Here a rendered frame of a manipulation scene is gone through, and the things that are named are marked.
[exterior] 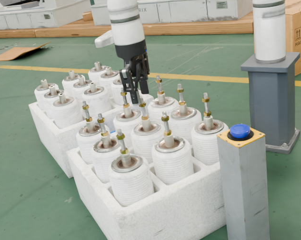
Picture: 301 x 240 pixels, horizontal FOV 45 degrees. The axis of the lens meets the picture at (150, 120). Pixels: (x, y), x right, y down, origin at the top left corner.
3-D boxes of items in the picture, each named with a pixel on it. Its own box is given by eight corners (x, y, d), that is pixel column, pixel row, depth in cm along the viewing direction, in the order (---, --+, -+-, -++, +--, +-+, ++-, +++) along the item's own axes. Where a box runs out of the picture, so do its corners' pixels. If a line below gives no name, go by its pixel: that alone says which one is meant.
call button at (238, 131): (241, 129, 78) (240, 121, 77) (254, 136, 74) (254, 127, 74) (226, 136, 76) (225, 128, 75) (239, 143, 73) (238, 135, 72)
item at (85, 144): (87, 180, 115) (72, 129, 107) (116, 169, 118) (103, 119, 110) (95, 195, 107) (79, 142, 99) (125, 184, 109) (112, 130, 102)
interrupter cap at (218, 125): (229, 124, 94) (229, 121, 94) (215, 137, 89) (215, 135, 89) (203, 119, 99) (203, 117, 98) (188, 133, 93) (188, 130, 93)
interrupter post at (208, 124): (215, 126, 94) (214, 115, 92) (211, 131, 92) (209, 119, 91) (207, 125, 95) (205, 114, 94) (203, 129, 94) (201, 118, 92)
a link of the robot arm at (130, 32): (109, 38, 95) (104, 14, 92) (150, 34, 91) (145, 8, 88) (94, 48, 87) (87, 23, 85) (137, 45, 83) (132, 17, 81)
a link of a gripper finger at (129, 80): (119, 68, 86) (126, 88, 90) (116, 73, 85) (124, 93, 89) (130, 67, 85) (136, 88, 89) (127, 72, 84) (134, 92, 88)
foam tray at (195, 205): (180, 153, 133) (173, 108, 125) (258, 206, 101) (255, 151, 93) (80, 198, 119) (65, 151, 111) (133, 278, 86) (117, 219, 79)
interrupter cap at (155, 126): (128, 132, 100) (127, 130, 99) (148, 121, 104) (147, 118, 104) (146, 139, 94) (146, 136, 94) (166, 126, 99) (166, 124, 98)
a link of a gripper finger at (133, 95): (129, 83, 90) (133, 102, 92) (125, 88, 88) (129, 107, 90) (135, 83, 90) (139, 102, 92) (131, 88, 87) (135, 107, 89)
